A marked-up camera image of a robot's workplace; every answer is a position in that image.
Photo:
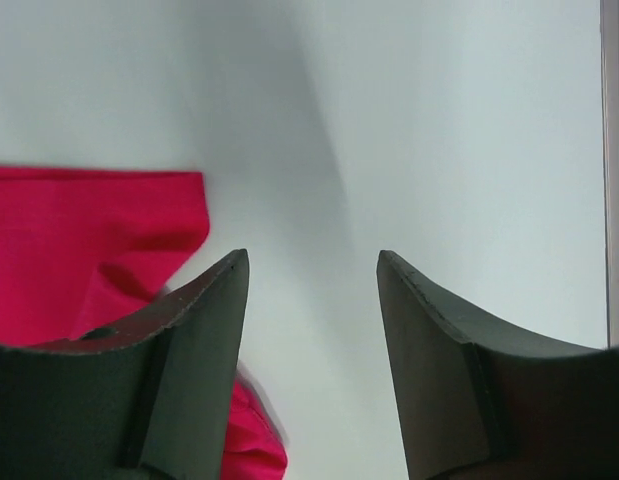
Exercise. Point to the aluminium frame rail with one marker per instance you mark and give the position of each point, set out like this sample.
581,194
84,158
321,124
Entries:
609,29

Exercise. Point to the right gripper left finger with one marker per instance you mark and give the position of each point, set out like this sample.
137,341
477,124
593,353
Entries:
144,397

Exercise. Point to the red t shirt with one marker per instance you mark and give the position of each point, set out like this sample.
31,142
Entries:
80,249

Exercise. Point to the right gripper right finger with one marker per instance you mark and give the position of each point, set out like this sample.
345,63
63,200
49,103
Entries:
481,398

